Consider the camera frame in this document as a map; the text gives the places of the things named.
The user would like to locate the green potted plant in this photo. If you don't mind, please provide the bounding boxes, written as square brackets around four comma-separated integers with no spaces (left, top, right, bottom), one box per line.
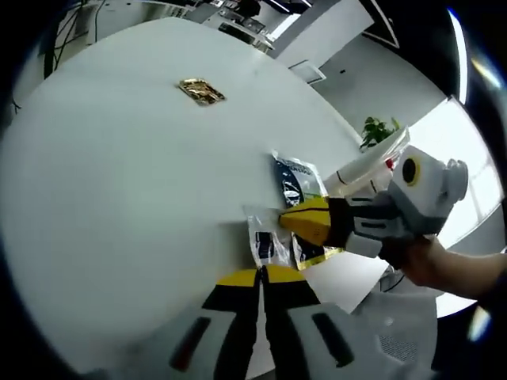
[359,116,402,150]

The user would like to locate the white skincare tube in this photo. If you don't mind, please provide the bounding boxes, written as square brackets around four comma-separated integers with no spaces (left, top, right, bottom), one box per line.
[334,126,411,187]

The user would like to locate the gold skincare sachet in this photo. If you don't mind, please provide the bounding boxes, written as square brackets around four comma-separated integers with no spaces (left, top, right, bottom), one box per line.
[177,77,227,108]

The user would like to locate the white-backed office chair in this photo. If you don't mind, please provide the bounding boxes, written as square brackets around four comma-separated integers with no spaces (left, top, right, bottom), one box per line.
[291,59,326,84]

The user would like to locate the white mesh office chair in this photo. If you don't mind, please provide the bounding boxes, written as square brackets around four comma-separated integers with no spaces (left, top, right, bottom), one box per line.
[348,284,440,380]

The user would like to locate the clear skincare sachet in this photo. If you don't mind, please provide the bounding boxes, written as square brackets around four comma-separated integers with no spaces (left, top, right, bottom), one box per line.
[242,204,296,269]

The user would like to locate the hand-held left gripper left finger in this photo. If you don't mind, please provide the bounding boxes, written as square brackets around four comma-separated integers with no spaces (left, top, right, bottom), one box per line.
[166,268,265,380]

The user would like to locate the green black skincare sachet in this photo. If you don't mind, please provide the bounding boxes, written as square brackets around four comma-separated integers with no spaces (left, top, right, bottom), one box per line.
[271,149,345,272]

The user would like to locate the black floor cables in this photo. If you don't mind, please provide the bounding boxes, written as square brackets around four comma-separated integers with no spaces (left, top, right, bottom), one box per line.
[39,0,105,77]

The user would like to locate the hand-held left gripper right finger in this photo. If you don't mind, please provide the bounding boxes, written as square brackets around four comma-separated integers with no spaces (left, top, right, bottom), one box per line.
[261,265,381,380]

